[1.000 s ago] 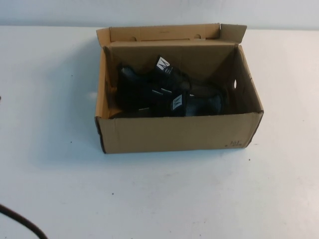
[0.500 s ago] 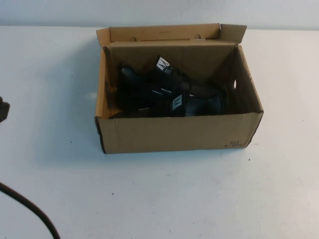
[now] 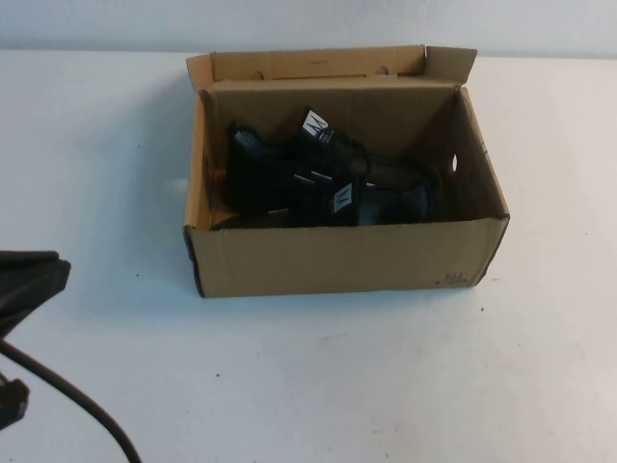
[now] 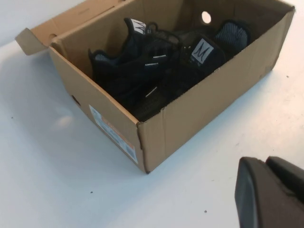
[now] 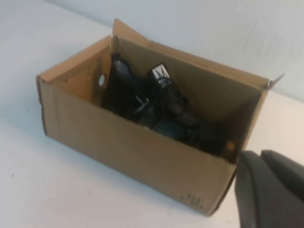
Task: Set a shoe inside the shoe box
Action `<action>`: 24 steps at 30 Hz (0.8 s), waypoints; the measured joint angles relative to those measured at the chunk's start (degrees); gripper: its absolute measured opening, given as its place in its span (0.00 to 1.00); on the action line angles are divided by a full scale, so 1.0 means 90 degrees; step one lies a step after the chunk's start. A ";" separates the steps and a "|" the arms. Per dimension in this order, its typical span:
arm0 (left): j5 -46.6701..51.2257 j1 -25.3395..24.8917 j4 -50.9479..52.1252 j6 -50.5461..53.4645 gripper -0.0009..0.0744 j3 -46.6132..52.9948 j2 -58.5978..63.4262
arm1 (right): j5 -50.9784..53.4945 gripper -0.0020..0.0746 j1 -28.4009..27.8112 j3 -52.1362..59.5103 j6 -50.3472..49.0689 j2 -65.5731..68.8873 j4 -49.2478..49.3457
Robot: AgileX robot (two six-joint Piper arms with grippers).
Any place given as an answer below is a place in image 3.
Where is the black mesh sneaker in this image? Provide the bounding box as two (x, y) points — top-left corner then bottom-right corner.
(225, 107), (441, 204)
(211, 177), (450, 231)

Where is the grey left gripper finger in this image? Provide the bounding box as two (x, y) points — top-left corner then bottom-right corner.
(0, 259), (73, 330)
(0, 249), (58, 265)

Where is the brown cardboard shoe box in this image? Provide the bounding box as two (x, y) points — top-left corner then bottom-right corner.
(182, 43), (512, 298)

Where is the long black camera cable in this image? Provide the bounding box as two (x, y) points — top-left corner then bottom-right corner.
(0, 337), (85, 463)

